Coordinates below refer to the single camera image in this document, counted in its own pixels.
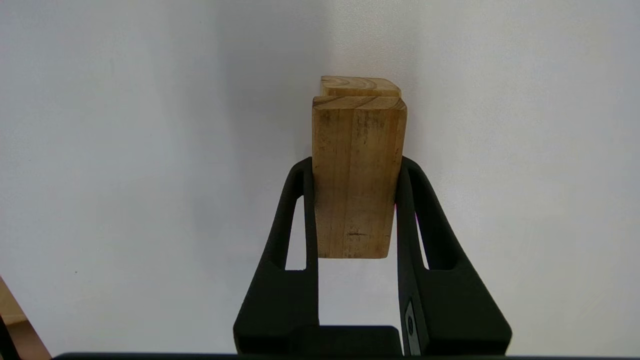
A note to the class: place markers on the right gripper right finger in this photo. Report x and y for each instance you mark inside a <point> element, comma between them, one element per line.
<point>450,300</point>

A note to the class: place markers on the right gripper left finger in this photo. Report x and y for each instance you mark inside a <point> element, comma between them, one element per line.
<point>280,300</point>

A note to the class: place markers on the rectangular wooden block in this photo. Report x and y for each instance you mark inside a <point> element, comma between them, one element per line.
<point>357,175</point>

